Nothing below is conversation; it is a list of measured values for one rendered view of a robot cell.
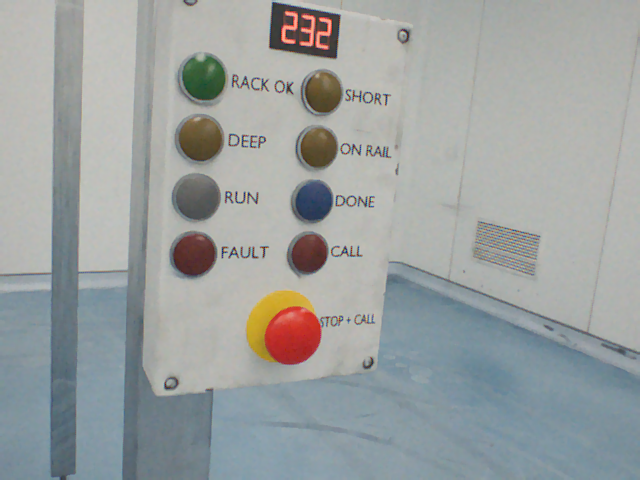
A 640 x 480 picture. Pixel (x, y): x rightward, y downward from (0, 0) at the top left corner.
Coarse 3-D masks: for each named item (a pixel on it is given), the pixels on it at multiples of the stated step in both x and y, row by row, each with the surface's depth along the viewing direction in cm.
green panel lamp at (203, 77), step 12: (192, 60) 35; (204, 60) 35; (216, 60) 35; (192, 72) 35; (204, 72) 35; (216, 72) 35; (192, 84) 35; (204, 84) 35; (216, 84) 36; (192, 96) 35; (204, 96) 35; (216, 96) 36
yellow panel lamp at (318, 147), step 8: (320, 128) 39; (304, 136) 39; (312, 136) 39; (320, 136) 39; (328, 136) 40; (304, 144) 39; (312, 144) 39; (320, 144) 39; (328, 144) 40; (336, 144) 40; (304, 152) 39; (312, 152) 39; (320, 152) 40; (328, 152) 40; (304, 160) 40; (312, 160) 39; (320, 160) 40; (328, 160) 40
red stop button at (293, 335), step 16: (272, 320) 39; (288, 320) 39; (304, 320) 39; (272, 336) 39; (288, 336) 39; (304, 336) 39; (320, 336) 40; (272, 352) 39; (288, 352) 39; (304, 352) 39
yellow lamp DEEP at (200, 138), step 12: (192, 120) 35; (204, 120) 36; (180, 132) 35; (192, 132) 36; (204, 132) 36; (216, 132) 36; (180, 144) 36; (192, 144) 36; (204, 144) 36; (216, 144) 36; (192, 156) 36; (204, 156) 36
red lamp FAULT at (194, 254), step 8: (184, 240) 37; (192, 240) 37; (200, 240) 37; (208, 240) 37; (176, 248) 37; (184, 248) 37; (192, 248) 37; (200, 248) 37; (208, 248) 37; (176, 256) 37; (184, 256) 37; (192, 256) 37; (200, 256) 37; (208, 256) 37; (176, 264) 37; (184, 264) 37; (192, 264) 37; (200, 264) 37; (208, 264) 38; (184, 272) 37; (192, 272) 37; (200, 272) 38
